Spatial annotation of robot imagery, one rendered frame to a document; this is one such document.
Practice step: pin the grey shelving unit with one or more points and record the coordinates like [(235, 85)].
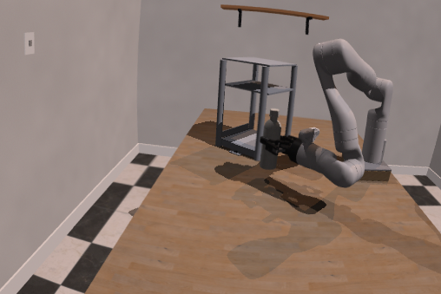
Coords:
[(243, 139)]

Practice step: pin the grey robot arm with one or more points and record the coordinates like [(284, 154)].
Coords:
[(337, 57)]

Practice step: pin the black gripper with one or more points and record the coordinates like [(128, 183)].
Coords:
[(288, 145)]

